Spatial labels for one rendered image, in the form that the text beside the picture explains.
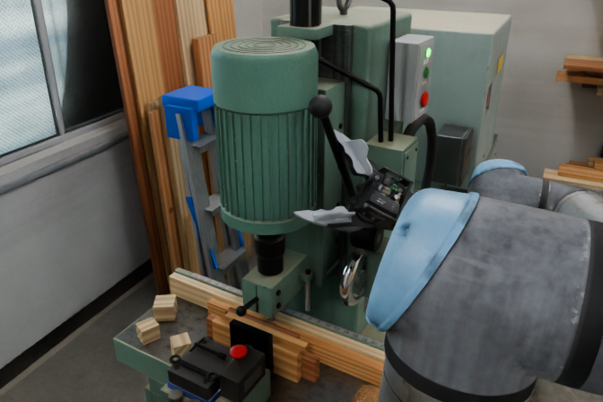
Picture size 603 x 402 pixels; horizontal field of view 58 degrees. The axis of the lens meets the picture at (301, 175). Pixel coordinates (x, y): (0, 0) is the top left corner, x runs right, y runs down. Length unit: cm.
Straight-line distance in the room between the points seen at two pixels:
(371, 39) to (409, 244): 68
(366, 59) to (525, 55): 220
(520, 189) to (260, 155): 43
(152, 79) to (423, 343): 222
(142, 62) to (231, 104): 163
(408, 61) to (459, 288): 76
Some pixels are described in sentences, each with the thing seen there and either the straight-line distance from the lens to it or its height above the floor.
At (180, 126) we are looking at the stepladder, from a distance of 191.
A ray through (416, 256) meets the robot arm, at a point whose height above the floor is 147.
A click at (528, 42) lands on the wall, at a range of 316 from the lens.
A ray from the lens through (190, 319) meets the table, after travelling 125.
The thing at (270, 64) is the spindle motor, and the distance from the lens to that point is 82.
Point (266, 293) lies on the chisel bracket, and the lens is 104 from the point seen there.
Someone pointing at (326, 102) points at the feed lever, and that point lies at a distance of 78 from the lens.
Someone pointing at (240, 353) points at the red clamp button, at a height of 102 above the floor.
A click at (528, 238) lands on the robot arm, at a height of 149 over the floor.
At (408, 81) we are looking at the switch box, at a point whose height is 141.
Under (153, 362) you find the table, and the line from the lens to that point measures 118.
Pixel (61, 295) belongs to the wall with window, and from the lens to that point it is 263.
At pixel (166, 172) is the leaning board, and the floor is 69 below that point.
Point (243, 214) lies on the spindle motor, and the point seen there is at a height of 123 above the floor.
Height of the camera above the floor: 167
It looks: 24 degrees down
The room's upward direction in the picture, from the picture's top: straight up
